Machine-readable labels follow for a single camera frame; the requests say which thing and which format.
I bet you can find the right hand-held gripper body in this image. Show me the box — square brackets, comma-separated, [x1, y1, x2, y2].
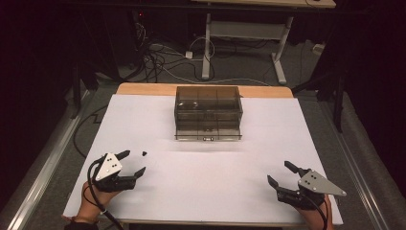
[276, 168, 348, 212]

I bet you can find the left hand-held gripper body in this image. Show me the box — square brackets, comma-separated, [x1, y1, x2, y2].
[91, 152, 138, 194]

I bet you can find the clear brown drawer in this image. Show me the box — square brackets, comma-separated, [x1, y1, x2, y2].
[173, 120, 243, 142]

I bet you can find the clear brown drawer box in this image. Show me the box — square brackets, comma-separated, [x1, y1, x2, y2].
[173, 85, 244, 142]

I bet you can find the person's right hand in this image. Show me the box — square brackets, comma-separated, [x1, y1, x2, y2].
[295, 194, 335, 230]

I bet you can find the person's left hand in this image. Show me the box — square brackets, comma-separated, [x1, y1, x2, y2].
[81, 181, 113, 222]

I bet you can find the white table sheet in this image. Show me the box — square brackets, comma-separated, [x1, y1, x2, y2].
[62, 93, 345, 226]

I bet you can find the wooden table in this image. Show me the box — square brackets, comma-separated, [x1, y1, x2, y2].
[114, 82, 295, 99]

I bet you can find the dark metal stand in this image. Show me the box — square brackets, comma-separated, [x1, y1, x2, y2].
[290, 63, 347, 134]
[70, 57, 101, 120]

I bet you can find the white power strip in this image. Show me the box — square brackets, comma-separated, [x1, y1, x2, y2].
[311, 43, 326, 56]

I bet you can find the white desk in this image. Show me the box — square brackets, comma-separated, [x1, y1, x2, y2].
[191, 0, 337, 86]

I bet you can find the metal floor rail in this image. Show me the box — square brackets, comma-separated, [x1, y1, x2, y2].
[319, 97, 392, 230]
[5, 89, 91, 230]

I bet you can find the black floor cable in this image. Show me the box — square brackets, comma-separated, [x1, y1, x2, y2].
[72, 104, 110, 159]

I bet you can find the tangle of black cables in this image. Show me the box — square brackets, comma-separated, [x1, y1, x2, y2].
[127, 18, 212, 84]

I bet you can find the white floor cable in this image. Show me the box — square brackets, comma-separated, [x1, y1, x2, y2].
[149, 36, 271, 87]

